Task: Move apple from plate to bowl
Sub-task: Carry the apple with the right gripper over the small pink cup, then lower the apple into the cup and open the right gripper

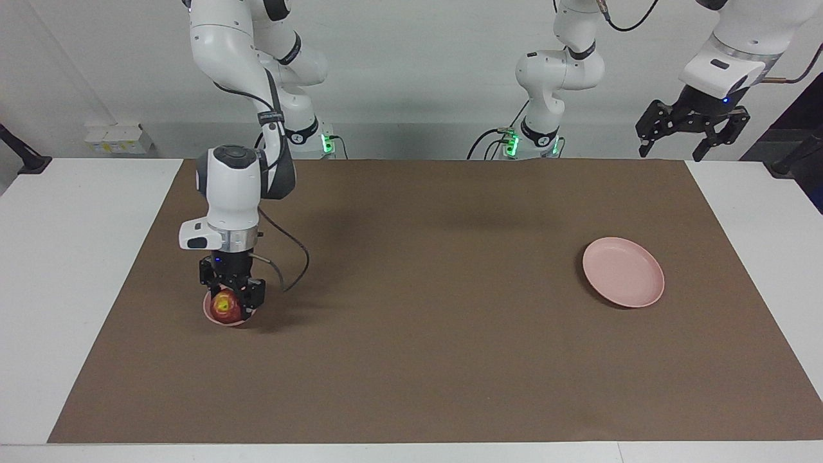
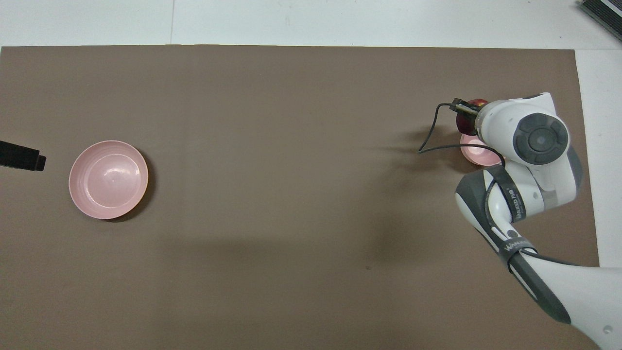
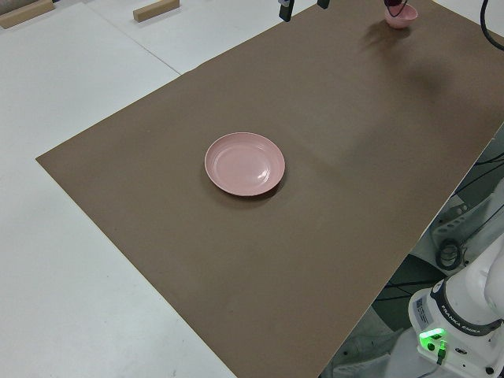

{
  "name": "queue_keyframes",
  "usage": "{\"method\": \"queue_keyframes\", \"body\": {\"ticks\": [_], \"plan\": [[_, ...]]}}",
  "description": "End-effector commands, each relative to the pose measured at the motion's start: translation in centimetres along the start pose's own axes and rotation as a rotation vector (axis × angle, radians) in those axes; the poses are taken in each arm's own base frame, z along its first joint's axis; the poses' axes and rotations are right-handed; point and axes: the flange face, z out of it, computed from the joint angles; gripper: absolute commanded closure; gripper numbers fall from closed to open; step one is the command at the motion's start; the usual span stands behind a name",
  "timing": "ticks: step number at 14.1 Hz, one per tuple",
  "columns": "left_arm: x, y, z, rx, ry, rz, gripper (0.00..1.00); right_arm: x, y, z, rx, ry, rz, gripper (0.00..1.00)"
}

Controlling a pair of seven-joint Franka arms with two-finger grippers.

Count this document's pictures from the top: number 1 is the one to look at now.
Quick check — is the white wall socket box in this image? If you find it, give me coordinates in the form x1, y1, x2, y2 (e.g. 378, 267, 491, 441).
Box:
84, 123, 156, 155

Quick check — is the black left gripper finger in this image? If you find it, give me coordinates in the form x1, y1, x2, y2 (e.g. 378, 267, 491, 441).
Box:
692, 109, 752, 163
635, 100, 674, 158

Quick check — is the black stand post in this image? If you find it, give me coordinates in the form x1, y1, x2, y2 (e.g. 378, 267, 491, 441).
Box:
764, 127, 823, 179
0, 123, 53, 175

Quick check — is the small pink bowl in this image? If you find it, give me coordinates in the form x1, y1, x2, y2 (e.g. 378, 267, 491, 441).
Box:
203, 289, 258, 327

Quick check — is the dark red apple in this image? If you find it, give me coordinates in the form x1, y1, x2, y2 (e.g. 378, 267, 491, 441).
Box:
211, 289, 242, 323

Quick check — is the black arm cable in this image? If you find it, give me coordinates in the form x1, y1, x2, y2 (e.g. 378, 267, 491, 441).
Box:
600, 0, 823, 86
214, 63, 311, 293

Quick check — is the brown table mat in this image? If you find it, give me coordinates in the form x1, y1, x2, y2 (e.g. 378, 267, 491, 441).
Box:
48, 158, 823, 444

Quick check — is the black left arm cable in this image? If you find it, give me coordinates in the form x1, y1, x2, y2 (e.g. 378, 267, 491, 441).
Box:
600, 0, 823, 86

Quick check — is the pink round plate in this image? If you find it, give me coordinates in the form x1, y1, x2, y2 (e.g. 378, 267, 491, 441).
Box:
583, 237, 665, 309

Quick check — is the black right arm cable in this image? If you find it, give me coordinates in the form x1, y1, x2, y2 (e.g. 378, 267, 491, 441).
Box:
214, 63, 311, 293

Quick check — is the dark panel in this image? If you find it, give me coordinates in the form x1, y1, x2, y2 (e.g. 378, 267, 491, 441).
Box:
739, 71, 823, 214

